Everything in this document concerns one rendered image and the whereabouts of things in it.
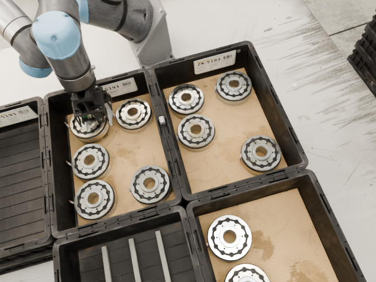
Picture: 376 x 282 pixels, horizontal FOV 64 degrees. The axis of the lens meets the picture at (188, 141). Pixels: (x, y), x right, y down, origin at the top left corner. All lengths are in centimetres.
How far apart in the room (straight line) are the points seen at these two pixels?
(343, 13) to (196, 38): 146
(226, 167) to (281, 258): 25
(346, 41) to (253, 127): 154
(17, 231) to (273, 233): 65
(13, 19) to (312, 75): 91
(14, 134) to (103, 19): 43
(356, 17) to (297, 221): 190
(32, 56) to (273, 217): 67
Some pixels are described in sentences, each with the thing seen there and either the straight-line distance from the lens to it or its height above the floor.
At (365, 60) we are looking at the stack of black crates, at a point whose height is 35.
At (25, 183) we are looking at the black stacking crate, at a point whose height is 83.
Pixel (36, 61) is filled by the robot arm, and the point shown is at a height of 109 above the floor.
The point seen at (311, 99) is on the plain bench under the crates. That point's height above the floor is 70.
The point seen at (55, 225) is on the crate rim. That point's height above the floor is 93.
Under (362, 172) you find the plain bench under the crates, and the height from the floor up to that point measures 70.
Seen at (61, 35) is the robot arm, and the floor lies 122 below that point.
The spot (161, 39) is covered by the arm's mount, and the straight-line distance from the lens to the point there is 109.
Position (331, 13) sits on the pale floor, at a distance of 247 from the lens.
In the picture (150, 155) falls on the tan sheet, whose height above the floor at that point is 83.
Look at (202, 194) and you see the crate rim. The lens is 69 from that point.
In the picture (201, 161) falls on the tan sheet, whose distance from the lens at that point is 82.
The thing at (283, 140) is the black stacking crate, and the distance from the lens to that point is 81.
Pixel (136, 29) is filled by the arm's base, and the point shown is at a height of 88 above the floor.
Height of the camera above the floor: 159
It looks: 64 degrees down
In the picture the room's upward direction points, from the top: 11 degrees counter-clockwise
